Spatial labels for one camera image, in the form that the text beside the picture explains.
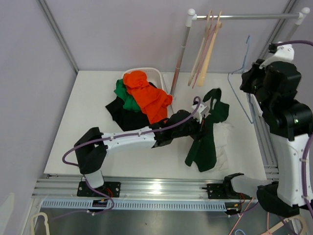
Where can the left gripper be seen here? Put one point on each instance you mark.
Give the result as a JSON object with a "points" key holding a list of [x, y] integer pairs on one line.
{"points": [[199, 128]]}

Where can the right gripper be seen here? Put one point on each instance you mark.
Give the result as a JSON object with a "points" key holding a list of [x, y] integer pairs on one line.
{"points": [[248, 77]]}

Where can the dark green t shirt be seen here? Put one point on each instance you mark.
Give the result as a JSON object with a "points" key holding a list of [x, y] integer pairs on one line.
{"points": [[203, 151]]}

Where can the orange t shirt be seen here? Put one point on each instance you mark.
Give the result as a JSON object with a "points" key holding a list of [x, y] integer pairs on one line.
{"points": [[152, 101]]}

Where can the beige hanger of orange shirt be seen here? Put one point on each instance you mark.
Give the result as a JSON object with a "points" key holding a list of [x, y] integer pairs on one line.
{"points": [[207, 51]]}

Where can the pink wire hanger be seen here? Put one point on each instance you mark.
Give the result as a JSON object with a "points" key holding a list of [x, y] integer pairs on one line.
{"points": [[205, 52]]}

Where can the black t shirt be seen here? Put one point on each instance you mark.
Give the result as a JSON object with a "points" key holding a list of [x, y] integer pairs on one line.
{"points": [[126, 120]]}

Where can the beige wooden hanger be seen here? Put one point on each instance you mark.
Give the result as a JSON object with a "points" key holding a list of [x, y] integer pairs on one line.
{"points": [[197, 61]]}

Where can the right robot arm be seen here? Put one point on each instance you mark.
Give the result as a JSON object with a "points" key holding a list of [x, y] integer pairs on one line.
{"points": [[290, 126]]}

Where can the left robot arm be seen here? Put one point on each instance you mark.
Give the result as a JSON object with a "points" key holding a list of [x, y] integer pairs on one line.
{"points": [[94, 146]]}

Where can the white printed t shirt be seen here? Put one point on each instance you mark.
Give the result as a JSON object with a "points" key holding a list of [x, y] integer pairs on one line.
{"points": [[221, 132]]}

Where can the pink hanger bottom right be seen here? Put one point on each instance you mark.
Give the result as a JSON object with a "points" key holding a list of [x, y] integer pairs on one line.
{"points": [[253, 220]]}

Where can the beige hanger bottom right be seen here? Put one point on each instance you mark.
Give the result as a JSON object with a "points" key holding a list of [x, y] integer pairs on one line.
{"points": [[299, 225]]}

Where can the white perforated plastic basket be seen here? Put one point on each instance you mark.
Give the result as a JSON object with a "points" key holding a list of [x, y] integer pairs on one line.
{"points": [[153, 75]]}

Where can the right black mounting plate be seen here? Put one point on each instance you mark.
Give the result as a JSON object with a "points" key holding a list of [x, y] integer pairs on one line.
{"points": [[223, 191]]}

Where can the black mounting plate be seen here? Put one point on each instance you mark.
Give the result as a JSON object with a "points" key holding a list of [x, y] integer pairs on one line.
{"points": [[223, 191], [111, 189]]}

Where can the metal clothes rack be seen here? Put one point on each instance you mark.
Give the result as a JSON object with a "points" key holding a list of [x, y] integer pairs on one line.
{"points": [[192, 16]]}

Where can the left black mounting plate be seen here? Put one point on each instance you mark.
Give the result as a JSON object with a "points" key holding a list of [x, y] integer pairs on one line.
{"points": [[111, 189]]}

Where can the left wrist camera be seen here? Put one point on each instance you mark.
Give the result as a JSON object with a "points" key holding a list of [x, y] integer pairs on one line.
{"points": [[201, 110]]}

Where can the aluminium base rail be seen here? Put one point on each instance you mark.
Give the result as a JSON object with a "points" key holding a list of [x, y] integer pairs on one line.
{"points": [[63, 186]]}

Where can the slotted cable duct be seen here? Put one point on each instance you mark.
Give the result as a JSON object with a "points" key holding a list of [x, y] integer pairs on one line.
{"points": [[135, 205]]}

